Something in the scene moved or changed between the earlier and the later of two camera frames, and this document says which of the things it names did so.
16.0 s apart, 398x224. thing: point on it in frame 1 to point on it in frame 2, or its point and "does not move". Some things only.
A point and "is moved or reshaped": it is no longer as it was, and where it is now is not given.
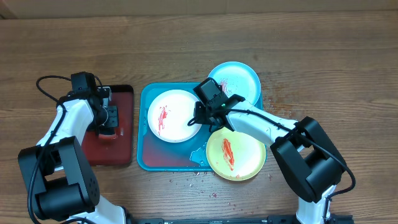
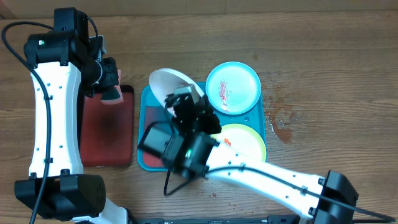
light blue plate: [236, 78] does not move
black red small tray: [116, 152] does not move
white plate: [168, 113] is moved or reshaped
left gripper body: [107, 117] to [98, 75]
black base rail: [328, 219] does not move
